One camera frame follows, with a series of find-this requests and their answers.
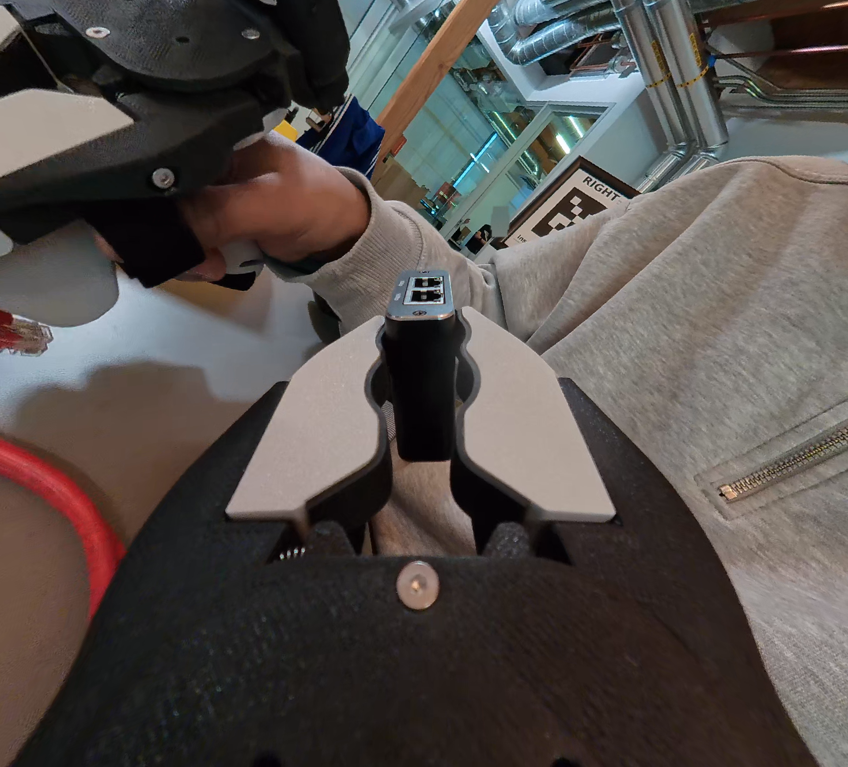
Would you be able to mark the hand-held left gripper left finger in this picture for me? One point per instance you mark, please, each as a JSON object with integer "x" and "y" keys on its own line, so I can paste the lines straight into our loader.
{"x": 311, "y": 442}

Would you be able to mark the framed checkered marker sign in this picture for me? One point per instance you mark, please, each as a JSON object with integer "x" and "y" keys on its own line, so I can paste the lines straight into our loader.
{"x": 570, "y": 210}

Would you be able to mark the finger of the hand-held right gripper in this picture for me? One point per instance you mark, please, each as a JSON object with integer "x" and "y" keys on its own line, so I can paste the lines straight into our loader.
{"x": 16, "y": 51}
{"x": 53, "y": 131}

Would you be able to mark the black network adapter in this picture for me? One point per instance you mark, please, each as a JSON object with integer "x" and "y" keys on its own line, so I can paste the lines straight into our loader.
{"x": 421, "y": 396}

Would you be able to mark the person's right hand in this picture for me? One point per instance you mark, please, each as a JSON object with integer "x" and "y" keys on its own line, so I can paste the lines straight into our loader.
{"x": 298, "y": 204}

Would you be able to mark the silver pipe bundle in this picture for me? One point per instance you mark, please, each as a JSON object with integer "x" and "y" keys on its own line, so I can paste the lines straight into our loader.
{"x": 662, "y": 51}

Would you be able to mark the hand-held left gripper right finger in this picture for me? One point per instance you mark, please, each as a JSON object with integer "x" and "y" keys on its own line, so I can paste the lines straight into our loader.
{"x": 530, "y": 442}

